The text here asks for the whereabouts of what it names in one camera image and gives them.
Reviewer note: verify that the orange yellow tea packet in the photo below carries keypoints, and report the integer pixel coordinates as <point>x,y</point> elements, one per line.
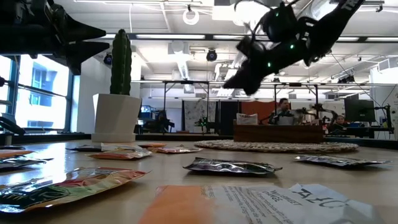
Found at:
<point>174,150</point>
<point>62,189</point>
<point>121,154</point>

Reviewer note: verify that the orange white Tazo tea packet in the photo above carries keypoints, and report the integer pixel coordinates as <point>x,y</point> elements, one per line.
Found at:
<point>152,145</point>
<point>217,205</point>
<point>12,153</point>

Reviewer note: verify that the white faceted planter pot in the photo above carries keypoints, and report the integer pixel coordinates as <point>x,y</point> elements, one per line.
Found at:
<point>115,118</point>

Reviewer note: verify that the silver foil packet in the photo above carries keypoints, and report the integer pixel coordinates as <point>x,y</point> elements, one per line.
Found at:
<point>335,160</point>
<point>230,166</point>

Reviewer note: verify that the orange partition panel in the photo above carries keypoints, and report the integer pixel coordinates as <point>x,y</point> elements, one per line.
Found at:
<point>258,110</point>

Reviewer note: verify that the black clamp stand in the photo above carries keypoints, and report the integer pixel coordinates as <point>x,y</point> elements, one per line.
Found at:
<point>14,127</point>

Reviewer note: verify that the black aluminium table frame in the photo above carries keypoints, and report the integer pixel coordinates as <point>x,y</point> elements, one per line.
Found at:
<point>174,137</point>

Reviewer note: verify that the ceiling strip light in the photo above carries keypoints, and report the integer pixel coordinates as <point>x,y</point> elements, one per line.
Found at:
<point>382,39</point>
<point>171,36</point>
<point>109,36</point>

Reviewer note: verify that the white ventilation duct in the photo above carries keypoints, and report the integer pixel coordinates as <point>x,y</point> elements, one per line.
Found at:
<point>183,67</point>

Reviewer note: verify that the black metal rig frame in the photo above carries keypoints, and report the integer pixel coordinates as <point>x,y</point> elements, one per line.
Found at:
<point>295,84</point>
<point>186,82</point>

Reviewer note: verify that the white patterned curtain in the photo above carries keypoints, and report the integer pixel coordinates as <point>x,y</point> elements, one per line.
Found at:
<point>194,112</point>

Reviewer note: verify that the dark blue foil tea packet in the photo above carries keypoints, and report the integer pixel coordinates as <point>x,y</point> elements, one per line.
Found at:
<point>11,147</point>
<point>84,148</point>
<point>18,163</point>

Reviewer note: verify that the background black robot arm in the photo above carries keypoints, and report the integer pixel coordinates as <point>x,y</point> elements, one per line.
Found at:
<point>317,109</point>
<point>203,122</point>

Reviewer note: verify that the brown wooden tea box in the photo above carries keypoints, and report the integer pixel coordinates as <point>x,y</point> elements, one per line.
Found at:
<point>276,133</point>

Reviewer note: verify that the dark office desk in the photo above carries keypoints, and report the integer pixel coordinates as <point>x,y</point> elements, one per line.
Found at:
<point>373,130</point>

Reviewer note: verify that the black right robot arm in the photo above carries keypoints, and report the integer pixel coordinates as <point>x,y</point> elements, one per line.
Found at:
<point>335,21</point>

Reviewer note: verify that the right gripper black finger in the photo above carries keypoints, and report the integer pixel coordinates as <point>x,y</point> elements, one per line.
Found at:
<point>253,84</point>
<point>245,73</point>

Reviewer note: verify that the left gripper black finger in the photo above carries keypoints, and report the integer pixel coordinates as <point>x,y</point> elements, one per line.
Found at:
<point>79,53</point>
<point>76,29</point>

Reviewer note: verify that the black ceiling spotlight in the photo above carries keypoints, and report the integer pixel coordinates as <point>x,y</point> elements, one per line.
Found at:
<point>346,80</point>

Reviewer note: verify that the tall green cactus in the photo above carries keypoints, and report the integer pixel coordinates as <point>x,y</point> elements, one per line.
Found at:
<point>120,62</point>

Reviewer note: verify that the black partition panel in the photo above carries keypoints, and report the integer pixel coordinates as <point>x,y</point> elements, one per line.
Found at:
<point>229,116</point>

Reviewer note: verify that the black computer monitor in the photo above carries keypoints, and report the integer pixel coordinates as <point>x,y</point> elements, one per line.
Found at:
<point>359,110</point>

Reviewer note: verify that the round woven placemat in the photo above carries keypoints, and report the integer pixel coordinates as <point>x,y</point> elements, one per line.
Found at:
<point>273,146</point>

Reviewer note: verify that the black hanging camera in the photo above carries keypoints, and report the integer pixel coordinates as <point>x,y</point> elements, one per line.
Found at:
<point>108,59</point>
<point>211,56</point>

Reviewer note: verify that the person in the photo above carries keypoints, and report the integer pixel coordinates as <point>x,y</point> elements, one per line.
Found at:
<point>339,119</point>
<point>283,105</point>

